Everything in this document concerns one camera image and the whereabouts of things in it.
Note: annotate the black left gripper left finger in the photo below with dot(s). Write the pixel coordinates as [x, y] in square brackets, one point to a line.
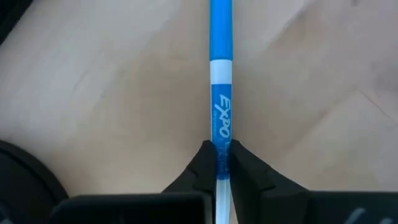
[186, 205]

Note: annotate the thin blue Expo marker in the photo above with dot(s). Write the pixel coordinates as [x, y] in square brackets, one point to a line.
[220, 31]

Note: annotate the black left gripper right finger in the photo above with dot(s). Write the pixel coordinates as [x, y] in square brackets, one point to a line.
[280, 205]

